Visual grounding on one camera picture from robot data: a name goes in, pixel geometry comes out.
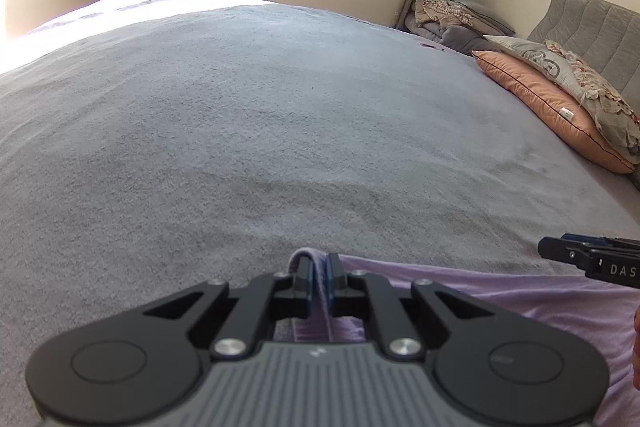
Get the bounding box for orange pillow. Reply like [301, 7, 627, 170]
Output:
[472, 49, 636, 174]

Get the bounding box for grey quilted headboard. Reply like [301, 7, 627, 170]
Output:
[527, 0, 640, 118]

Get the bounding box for grey printed pillow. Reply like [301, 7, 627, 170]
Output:
[484, 34, 640, 165]

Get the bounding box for grey bed blanket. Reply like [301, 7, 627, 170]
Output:
[0, 0, 640, 427]

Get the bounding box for folded bedding pile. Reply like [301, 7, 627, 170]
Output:
[405, 0, 516, 55]

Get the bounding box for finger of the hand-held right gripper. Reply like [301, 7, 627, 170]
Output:
[539, 237, 608, 268]
[560, 233, 640, 249]

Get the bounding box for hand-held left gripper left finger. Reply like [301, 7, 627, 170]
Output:
[142, 249, 317, 360]

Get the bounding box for lilac pants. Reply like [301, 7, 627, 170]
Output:
[287, 247, 640, 427]

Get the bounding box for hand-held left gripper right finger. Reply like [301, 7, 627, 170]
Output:
[326, 254, 493, 360]

